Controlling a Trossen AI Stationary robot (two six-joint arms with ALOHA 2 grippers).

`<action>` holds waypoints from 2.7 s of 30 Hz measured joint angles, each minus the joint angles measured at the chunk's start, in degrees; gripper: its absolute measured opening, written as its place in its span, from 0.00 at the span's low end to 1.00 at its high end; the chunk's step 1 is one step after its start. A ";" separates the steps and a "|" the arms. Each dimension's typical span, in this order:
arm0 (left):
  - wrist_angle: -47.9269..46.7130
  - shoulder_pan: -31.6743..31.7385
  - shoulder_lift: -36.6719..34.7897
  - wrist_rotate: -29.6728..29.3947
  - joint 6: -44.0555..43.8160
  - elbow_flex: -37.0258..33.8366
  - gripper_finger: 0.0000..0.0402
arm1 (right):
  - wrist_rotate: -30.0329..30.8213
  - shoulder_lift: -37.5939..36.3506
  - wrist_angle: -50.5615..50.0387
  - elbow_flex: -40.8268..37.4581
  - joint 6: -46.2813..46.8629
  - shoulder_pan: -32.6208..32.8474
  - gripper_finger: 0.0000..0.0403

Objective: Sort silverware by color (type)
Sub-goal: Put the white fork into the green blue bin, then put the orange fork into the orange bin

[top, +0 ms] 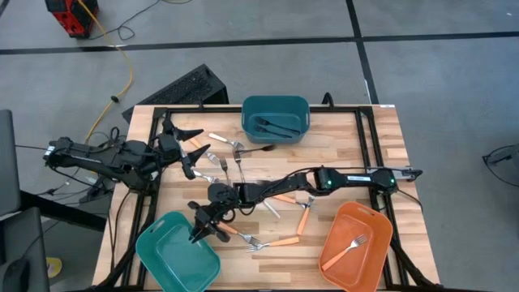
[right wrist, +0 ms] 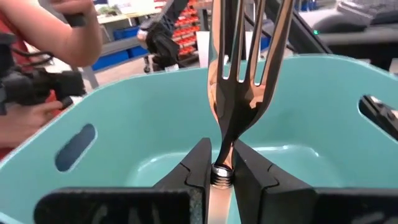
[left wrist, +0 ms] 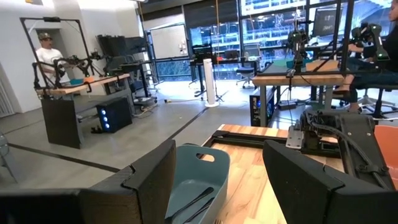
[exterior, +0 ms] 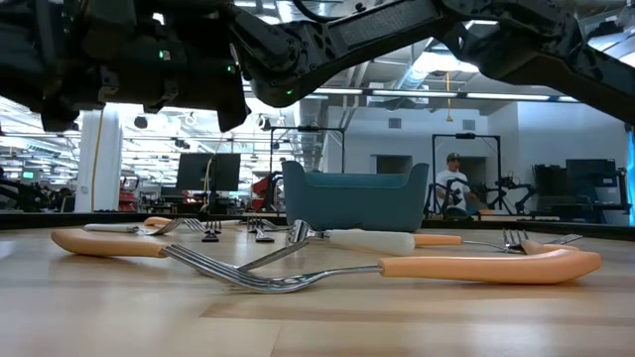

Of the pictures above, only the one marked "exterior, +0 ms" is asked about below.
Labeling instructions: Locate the black rig frame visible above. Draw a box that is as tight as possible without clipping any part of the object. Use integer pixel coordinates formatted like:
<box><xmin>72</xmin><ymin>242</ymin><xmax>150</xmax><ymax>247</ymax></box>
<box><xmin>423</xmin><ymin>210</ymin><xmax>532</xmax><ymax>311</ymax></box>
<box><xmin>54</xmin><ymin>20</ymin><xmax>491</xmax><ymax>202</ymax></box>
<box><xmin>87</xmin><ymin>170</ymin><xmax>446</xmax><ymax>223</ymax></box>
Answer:
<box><xmin>430</xmin><ymin>131</ymin><xmax>503</xmax><ymax>219</ymax></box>

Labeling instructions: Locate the yellow hanging cable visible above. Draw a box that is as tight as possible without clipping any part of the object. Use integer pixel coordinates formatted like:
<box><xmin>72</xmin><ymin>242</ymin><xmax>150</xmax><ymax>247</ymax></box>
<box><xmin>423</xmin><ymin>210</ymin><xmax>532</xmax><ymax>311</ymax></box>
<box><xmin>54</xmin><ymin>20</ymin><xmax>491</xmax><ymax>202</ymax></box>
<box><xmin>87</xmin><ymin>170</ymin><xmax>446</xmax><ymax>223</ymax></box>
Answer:
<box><xmin>90</xmin><ymin>108</ymin><xmax>104</xmax><ymax>213</ymax></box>

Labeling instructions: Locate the silver ribbed ventilation duct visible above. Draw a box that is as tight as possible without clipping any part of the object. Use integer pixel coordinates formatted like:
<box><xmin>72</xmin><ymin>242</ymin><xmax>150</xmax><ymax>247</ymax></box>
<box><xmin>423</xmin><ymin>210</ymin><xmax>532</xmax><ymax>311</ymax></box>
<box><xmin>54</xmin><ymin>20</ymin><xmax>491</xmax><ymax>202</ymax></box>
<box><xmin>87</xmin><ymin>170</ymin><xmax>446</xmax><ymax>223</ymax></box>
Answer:
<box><xmin>297</xmin><ymin>96</ymin><xmax>329</xmax><ymax>173</ymax></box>

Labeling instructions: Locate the black aluminium table frame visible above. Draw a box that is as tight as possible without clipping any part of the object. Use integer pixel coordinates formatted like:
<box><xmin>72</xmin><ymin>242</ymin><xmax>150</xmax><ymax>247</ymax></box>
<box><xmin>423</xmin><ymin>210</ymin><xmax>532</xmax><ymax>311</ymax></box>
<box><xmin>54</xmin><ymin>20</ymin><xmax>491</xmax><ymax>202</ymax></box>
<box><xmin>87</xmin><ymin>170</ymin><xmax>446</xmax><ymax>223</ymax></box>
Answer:
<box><xmin>0</xmin><ymin>211</ymin><xmax>635</xmax><ymax>243</ymax></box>

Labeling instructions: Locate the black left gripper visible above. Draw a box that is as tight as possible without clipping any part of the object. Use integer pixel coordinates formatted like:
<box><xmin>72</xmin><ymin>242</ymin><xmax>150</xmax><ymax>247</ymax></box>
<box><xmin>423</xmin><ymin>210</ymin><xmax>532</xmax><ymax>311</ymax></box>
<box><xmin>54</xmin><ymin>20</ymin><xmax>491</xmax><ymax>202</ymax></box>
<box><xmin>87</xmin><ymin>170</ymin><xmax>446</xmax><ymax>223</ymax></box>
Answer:
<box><xmin>37</xmin><ymin>19</ymin><xmax>183</xmax><ymax>134</ymax></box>

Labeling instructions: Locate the long ceiling light strip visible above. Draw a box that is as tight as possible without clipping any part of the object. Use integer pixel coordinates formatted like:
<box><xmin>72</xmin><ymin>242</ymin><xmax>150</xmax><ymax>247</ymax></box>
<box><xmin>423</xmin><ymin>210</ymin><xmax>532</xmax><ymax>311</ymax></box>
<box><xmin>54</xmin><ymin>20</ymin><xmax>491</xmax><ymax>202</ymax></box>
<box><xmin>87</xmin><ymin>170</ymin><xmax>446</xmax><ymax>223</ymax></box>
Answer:
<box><xmin>242</xmin><ymin>86</ymin><xmax>580</xmax><ymax>103</ymax></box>

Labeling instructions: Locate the black monitor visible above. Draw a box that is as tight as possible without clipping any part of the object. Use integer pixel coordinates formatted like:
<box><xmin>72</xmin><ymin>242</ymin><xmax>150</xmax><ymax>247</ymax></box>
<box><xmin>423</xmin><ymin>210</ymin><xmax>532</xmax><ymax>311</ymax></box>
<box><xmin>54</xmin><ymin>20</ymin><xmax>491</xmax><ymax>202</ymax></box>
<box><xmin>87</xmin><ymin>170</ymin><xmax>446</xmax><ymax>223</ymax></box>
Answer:
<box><xmin>175</xmin><ymin>152</ymin><xmax>242</xmax><ymax>193</ymax></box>

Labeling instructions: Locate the yellow pendant cord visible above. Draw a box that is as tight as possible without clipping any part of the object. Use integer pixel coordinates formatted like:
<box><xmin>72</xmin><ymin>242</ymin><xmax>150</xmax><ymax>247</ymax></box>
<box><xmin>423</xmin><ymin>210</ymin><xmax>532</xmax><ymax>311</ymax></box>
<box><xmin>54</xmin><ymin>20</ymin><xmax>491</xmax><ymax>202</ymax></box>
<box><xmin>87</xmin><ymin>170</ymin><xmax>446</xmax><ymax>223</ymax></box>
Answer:
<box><xmin>444</xmin><ymin>70</ymin><xmax>455</xmax><ymax>124</ymax></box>

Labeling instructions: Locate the dark teal deep bin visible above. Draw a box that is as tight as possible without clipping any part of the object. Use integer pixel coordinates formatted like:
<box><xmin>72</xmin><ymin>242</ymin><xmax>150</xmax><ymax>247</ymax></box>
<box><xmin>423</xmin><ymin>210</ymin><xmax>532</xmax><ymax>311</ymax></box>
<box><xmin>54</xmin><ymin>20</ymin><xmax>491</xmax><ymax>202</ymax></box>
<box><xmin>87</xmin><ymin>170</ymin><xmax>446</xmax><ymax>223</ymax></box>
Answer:
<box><xmin>281</xmin><ymin>159</ymin><xmax>431</xmax><ymax>234</ymax></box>

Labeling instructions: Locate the blue light strip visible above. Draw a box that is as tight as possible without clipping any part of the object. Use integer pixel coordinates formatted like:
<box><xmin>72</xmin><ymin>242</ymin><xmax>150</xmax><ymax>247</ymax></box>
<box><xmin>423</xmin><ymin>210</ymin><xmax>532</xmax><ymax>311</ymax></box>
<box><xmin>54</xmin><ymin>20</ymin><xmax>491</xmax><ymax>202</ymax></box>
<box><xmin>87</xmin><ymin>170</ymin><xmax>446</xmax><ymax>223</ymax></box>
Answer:
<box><xmin>625</xmin><ymin>129</ymin><xmax>635</xmax><ymax>228</ymax></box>

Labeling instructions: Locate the person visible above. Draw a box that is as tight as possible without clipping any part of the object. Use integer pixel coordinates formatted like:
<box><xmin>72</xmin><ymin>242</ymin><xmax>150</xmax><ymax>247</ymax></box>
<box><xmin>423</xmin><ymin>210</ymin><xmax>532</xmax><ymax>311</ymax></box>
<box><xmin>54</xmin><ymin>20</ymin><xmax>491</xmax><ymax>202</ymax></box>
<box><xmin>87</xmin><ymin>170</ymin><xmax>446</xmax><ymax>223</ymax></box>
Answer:
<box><xmin>435</xmin><ymin>152</ymin><xmax>480</xmax><ymax>220</ymax></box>

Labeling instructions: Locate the red equipment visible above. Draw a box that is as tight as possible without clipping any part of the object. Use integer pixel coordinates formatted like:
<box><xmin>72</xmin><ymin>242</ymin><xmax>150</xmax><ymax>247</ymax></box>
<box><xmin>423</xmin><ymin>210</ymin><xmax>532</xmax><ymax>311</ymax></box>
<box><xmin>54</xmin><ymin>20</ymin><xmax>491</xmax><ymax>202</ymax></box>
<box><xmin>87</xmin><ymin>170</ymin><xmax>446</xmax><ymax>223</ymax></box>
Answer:
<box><xmin>117</xmin><ymin>174</ymin><xmax>140</xmax><ymax>213</ymax></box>
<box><xmin>249</xmin><ymin>171</ymin><xmax>285</xmax><ymax>213</ymax></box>

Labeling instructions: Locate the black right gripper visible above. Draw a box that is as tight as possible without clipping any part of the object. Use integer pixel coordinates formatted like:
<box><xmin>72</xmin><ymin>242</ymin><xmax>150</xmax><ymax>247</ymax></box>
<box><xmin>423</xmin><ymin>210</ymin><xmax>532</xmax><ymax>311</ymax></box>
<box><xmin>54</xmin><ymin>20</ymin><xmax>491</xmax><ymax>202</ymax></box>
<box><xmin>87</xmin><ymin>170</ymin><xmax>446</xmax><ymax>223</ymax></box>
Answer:
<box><xmin>181</xmin><ymin>9</ymin><xmax>252</xmax><ymax>134</ymax></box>

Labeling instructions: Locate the silver smooth ventilation duct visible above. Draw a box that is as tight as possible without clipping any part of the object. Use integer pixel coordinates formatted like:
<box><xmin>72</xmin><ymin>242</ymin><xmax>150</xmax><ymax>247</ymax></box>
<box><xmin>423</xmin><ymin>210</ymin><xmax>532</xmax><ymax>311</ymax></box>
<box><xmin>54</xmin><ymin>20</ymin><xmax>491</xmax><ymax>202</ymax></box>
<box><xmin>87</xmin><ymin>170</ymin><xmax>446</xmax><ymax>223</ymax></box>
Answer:
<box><xmin>394</xmin><ymin>37</ymin><xmax>477</xmax><ymax>93</ymax></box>

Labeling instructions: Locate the orange-handled silver fork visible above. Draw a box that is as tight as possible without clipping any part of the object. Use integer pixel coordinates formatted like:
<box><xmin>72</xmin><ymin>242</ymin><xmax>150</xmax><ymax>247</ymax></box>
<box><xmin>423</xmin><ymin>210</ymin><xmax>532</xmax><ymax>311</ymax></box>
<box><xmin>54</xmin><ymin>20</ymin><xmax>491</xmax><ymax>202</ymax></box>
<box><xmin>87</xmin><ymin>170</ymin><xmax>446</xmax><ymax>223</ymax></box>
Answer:
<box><xmin>217</xmin><ymin>247</ymin><xmax>604</xmax><ymax>295</ymax></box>
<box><xmin>414</xmin><ymin>228</ymin><xmax>531</xmax><ymax>255</ymax></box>
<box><xmin>519</xmin><ymin>232</ymin><xmax>585</xmax><ymax>257</ymax></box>
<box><xmin>49</xmin><ymin>226</ymin><xmax>304</xmax><ymax>295</ymax></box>
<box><xmin>142</xmin><ymin>215</ymin><xmax>208</xmax><ymax>234</ymax></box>

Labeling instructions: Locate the white building pillar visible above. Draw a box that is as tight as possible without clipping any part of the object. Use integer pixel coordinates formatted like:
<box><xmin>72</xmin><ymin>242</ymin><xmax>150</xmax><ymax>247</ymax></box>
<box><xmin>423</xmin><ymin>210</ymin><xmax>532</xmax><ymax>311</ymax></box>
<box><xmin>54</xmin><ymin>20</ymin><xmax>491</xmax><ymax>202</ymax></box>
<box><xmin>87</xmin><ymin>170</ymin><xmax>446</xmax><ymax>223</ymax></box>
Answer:
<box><xmin>73</xmin><ymin>106</ymin><xmax>124</xmax><ymax>214</ymax></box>

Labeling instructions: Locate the black equipment rack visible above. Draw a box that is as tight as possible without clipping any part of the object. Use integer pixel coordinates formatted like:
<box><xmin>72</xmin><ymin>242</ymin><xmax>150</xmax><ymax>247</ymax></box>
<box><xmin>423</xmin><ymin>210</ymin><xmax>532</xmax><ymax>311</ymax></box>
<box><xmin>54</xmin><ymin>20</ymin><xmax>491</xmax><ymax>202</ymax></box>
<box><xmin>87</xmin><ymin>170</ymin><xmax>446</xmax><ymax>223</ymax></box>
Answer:
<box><xmin>532</xmin><ymin>157</ymin><xmax>627</xmax><ymax>223</ymax></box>

